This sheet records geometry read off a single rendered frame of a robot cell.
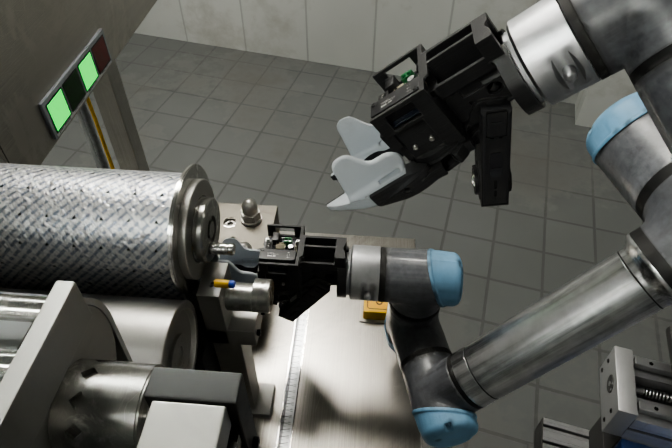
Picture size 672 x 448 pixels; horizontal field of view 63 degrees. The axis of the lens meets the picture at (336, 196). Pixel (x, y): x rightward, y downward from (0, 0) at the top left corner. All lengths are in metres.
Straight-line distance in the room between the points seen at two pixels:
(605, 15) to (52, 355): 0.40
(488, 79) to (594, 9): 0.09
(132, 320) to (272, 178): 2.00
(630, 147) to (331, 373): 0.54
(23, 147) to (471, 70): 0.71
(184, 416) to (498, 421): 1.68
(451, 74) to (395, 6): 2.64
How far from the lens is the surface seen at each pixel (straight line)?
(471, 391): 0.74
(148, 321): 0.61
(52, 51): 1.03
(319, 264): 0.73
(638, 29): 0.43
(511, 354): 0.71
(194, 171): 0.64
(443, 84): 0.45
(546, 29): 0.44
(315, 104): 3.02
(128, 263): 0.63
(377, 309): 0.96
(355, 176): 0.49
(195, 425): 0.31
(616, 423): 1.19
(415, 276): 0.74
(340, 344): 0.95
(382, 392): 0.91
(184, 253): 0.60
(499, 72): 0.44
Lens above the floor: 1.72
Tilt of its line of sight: 44 degrees down
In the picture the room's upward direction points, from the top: straight up
